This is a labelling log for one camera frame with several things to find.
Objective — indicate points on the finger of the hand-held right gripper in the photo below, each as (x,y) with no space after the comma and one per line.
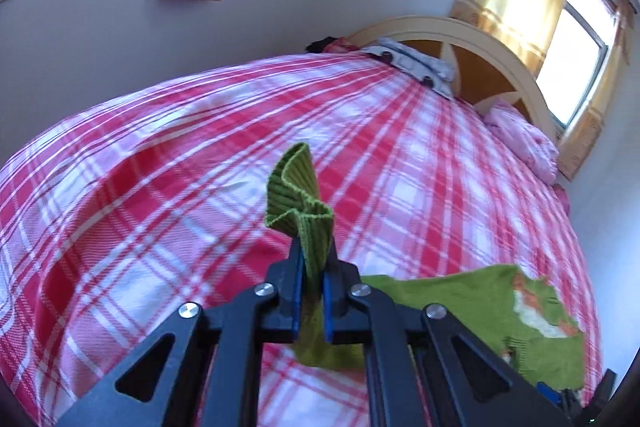
(548,391)

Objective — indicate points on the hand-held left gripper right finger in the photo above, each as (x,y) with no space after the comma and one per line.
(328,302)

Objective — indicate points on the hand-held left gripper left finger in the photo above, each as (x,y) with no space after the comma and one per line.
(297,289)

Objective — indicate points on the green knitted sweater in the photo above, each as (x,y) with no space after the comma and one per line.
(299,187)

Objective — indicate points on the red plaid blanket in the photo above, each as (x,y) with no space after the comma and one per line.
(150,207)

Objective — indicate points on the pink cloth beside bed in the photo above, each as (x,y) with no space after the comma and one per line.
(562,202)

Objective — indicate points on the dark cloth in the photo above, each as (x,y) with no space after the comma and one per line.
(316,45)

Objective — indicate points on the small red cloth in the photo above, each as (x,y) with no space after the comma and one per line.
(340,45)

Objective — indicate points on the grey patterned pillow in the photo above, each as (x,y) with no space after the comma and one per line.
(417,63)

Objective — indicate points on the pink pillow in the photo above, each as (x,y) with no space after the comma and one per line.
(525,137)

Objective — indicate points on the cream wooden headboard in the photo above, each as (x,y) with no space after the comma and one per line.
(500,57)

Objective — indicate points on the window with white frame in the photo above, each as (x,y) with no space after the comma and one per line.
(575,57)

